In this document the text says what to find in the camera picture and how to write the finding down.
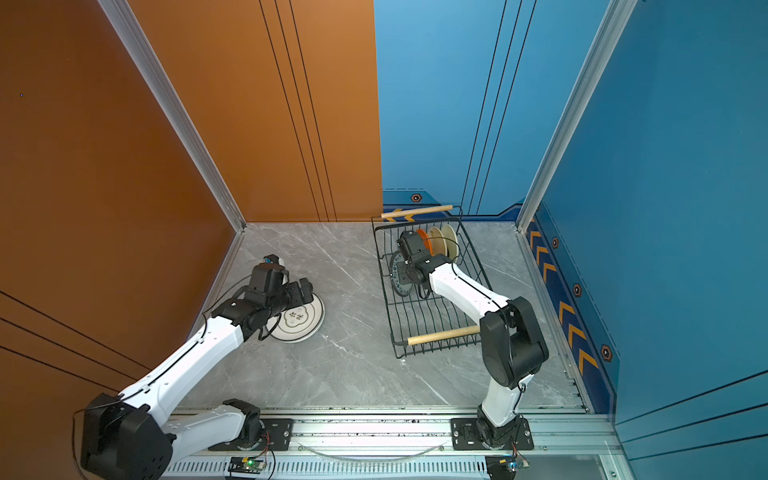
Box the grey-green patterned small plate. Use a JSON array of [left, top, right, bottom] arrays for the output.
[[389, 252, 413, 298]]

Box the black wire dish rack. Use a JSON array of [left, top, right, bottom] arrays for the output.
[[370, 205, 491, 360]]

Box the orange small plate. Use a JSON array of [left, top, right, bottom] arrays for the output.
[[417, 229, 432, 252]]

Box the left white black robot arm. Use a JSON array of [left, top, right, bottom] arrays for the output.
[[72, 255, 316, 479]]

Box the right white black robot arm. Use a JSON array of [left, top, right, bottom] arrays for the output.
[[395, 231, 549, 451]]

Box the beige small plate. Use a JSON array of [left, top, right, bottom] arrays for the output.
[[428, 227, 448, 256]]

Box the cream small plate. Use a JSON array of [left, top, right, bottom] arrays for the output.
[[441, 223, 460, 261]]

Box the left green circuit board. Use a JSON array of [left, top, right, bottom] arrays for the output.
[[227, 456, 269, 477]]

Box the green circuit board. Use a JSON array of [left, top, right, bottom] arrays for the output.
[[485, 456, 530, 480], [227, 456, 269, 477]]

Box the right green circuit board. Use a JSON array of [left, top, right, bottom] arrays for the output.
[[485, 456, 530, 480]]

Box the far wooden rack handle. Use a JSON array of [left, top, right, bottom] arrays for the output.
[[380, 205, 454, 220]]

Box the wooden rack handle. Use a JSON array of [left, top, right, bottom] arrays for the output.
[[407, 325, 480, 346], [380, 205, 454, 220]]

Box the near wooden rack handle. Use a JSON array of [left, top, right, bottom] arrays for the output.
[[407, 325, 480, 346]]

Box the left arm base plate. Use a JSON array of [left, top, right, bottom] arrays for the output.
[[208, 418, 294, 452]]

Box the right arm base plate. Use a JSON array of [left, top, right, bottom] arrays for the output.
[[450, 415, 535, 451]]

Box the aluminium front rail frame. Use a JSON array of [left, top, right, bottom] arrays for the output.
[[163, 407, 634, 479]]

